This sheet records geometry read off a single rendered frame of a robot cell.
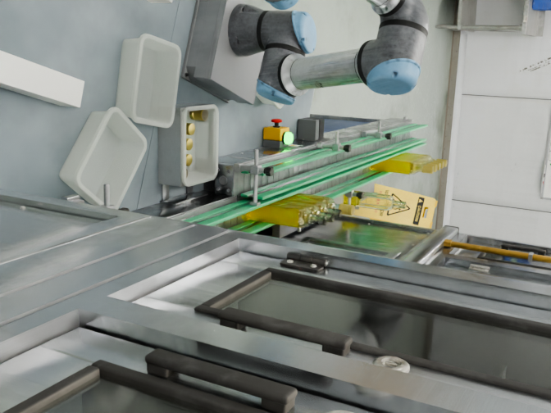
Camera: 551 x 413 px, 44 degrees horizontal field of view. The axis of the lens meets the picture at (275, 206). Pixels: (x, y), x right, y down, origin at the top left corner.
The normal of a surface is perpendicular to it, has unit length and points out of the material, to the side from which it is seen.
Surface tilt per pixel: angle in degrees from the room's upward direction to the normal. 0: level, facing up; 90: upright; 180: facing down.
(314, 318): 90
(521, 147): 90
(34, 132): 0
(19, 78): 0
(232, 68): 1
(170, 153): 90
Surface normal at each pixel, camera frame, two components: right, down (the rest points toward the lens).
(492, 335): 0.04, -0.97
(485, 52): -0.48, 0.18
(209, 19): -0.43, -0.14
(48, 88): 0.88, 0.14
